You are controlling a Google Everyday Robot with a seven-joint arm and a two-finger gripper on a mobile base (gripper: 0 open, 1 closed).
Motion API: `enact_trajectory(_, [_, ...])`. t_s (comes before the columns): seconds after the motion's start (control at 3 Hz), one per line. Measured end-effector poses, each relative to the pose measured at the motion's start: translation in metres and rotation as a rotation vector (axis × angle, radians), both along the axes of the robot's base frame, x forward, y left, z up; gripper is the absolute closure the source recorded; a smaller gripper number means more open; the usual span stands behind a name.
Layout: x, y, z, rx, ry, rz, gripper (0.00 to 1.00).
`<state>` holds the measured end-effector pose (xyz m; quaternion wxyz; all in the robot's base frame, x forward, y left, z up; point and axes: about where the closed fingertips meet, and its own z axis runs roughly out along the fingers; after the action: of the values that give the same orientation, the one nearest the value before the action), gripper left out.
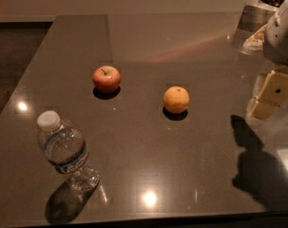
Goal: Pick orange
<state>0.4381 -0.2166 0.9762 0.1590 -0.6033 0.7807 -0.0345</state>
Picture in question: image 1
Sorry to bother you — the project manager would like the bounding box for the metal container with dark contents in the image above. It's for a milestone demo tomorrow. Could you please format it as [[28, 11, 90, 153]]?
[[238, 0, 284, 32]]

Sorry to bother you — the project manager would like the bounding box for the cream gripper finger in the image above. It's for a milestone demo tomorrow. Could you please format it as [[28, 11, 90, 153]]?
[[249, 99, 278, 120], [246, 73, 266, 112]]

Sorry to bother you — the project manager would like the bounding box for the red apple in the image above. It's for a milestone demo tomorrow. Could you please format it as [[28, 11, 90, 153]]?
[[92, 66, 121, 93]]

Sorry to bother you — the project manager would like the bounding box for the clear plastic water bottle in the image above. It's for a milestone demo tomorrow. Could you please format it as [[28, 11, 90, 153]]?
[[37, 110, 100, 193]]

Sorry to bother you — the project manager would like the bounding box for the orange fruit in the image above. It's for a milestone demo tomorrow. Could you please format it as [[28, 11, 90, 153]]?
[[163, 86, 190, 114]]

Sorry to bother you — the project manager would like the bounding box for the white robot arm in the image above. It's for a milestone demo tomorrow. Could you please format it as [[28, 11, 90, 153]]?
[[243, 0, 288, 121]]

